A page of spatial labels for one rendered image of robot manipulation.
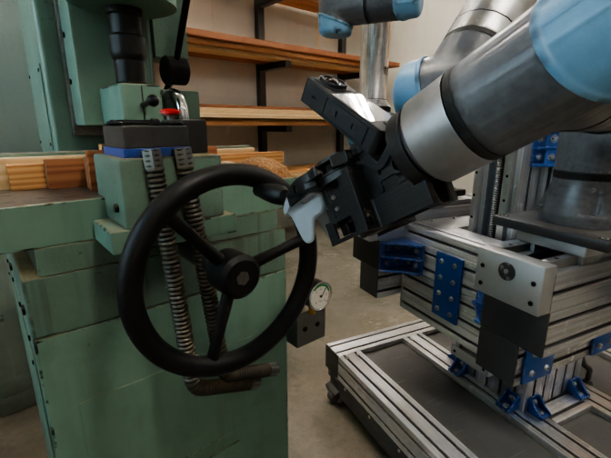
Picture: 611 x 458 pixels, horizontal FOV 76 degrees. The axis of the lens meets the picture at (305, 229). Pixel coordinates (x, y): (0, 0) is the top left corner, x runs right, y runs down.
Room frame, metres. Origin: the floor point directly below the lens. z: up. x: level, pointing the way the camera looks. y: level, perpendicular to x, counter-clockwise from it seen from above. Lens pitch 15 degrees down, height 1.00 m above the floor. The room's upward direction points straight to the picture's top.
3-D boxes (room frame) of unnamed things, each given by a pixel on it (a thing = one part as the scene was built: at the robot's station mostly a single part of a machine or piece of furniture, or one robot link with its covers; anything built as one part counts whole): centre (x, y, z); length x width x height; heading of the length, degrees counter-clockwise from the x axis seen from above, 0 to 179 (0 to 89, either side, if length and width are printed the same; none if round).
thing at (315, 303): (0.75, -0.02, 0.65); 0.06 x 0.04 x 0.08; 130
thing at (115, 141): (0.58, 0.21, 0.99); 0.13 x 0.11 x 0.06; 130
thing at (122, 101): (0.76, 0.33, 1.03); 0.14 x 0.07 x 0.09; 40
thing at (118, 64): (0.75, 0.31, 1.13); 0.06 x 0.06 x 0.12
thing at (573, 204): (0.75, -0.54, 0.87); 0.15 x 0.15 x 0.10
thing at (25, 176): (0.79, 0.27, 0.92); 0.54 x 0.02 x 0.04; 130
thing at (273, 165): (0.82, 0.10, 0.92); 0.14 x 0.09 x 0.04; 40
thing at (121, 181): (0.58, 0.22, 0.92); 0.15 x 0.13 x 0.09; 130
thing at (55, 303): (0.84, 0.39, 0.76); 0.57 x 0.45 x 0.09; 40
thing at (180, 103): (0.93, 0.30, 1.02); 0.12 x 0.03 x 0.12; 40
